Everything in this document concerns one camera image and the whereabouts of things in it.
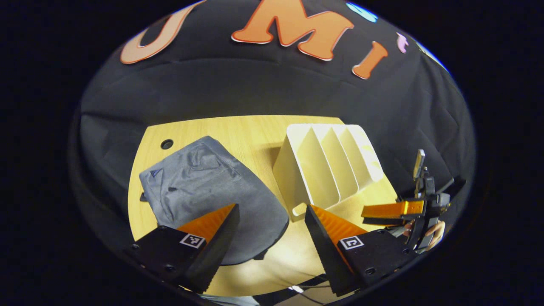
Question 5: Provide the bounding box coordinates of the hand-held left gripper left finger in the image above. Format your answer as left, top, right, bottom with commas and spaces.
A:
127, 203, 241, 295

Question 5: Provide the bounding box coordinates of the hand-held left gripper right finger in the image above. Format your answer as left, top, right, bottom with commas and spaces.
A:
304, 204, 419, 297

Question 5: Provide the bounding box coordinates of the grey schoolbag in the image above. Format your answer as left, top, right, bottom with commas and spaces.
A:
139, 136, 290, 266

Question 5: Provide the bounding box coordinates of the white bookshelf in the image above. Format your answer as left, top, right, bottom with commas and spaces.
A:
272, 123, 385, 217

